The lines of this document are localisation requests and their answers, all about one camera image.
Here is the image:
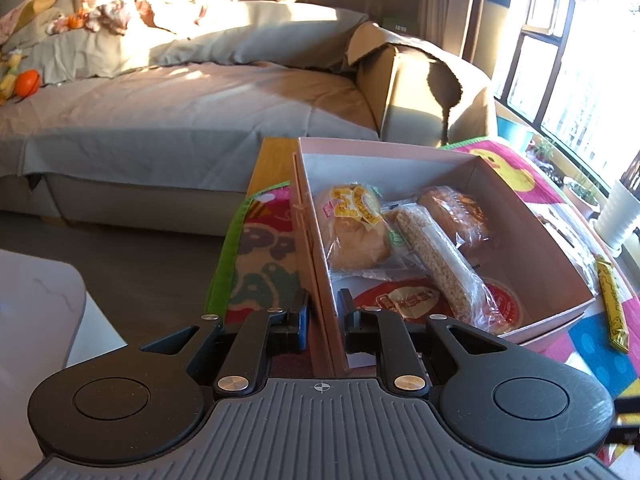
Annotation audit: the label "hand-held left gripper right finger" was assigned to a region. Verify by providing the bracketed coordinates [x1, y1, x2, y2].
[337, 287, 506, 401]

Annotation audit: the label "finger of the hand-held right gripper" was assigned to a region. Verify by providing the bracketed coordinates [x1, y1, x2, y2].
[611, 394, 640, 448]

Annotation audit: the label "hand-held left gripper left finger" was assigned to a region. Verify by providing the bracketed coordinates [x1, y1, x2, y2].
[140, 290, 311, 403]

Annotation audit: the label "red round jelly cup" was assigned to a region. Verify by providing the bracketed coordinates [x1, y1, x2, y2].
[352, 280, 453, 324]
[479, 277, 527, 336]

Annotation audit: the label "bread packet with yellow label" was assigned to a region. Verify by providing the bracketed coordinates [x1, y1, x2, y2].
[315, 183, 401, 282]

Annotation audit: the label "cereal bar clear packet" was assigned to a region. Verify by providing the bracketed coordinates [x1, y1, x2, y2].
[387, 202, 501, 334]

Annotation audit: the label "brown bread packet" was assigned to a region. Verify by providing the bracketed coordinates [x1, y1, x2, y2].
[416, 185, 496, 261]

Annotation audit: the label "pink cardboard box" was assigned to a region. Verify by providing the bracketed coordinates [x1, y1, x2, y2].
[290, 136, 599, 377]

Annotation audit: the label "colourful printed play mat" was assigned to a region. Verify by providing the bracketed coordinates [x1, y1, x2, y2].
[205, 137, 640, 480]

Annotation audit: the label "yellow snack packet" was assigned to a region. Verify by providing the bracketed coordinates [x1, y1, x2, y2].
[594, 254, 630, 355]

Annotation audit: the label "dark biscuit packet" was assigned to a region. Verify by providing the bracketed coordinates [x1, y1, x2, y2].
[532, 202, 601, 296]

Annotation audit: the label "tall white ribbed pot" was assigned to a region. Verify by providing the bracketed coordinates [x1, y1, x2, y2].
[594, 176, 640, 257]

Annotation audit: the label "brown cardboard box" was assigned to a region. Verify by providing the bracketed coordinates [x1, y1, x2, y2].
[347, 20, 453, 149]

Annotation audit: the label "bed with beige sheet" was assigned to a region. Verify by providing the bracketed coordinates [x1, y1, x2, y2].
[0, 60, 382, 237]

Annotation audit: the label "teal plastic bucket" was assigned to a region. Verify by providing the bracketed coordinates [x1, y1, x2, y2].
[495, 115, 536, 154]

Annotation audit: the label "small potted plant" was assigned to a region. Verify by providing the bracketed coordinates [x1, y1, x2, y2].
[529, 136, 557, 162]

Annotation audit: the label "white side table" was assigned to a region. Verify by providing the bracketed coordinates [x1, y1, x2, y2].
[0, 249, 129, 472]

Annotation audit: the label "long grey pillow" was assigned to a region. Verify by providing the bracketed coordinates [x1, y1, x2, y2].
[149, 0, 384, 69]

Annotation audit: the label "beige curtain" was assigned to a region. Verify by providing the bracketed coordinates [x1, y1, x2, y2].
[420, 0, 482, 62]

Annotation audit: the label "pale bedding pillow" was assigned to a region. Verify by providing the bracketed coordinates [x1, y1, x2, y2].
[15, 30, 167, 87]

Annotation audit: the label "crumpled pink white clothes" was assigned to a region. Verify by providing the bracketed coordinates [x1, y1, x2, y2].
[45, 0, 209, 37]

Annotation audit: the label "orange toy ball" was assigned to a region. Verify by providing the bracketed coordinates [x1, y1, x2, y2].
[15, 69, 41, 97]

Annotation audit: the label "yellow plush toy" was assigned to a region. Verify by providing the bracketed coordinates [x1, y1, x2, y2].
[0, 50, 26, 107]

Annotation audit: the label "dark window frame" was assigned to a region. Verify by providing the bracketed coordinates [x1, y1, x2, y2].
[492, 0, 640, 196]

